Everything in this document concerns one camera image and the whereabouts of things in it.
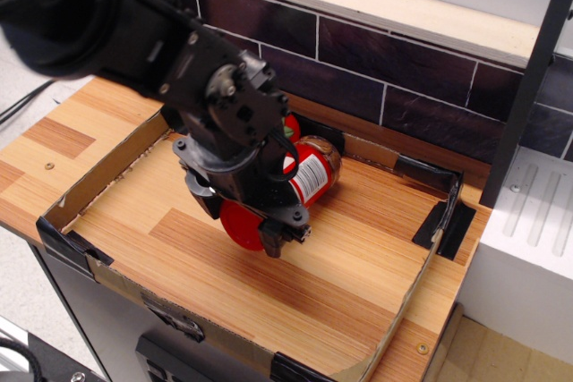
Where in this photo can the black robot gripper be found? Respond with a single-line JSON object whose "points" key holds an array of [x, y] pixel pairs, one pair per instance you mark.
{"points": [[254, 179]]}

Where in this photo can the red lidded spice bottle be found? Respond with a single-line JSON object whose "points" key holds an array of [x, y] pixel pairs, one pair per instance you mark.
{"points": [[319, 169]]}

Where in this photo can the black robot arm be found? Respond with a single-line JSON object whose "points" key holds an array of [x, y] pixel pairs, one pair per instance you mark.
{"points": [[227, 98]]}

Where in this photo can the red toy tomato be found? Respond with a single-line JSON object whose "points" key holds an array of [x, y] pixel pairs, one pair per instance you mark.
{"points": [[292, 128]]}

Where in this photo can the black panel under table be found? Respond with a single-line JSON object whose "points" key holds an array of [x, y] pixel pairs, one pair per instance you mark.
{"points": [[162, 361]]}

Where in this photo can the white drainboard unit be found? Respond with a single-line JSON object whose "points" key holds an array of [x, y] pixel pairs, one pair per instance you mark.
{"points": [[519, 283]]}

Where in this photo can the black base with cable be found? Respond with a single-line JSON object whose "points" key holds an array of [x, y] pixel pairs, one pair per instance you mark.
{"points": [[40, 362]]}

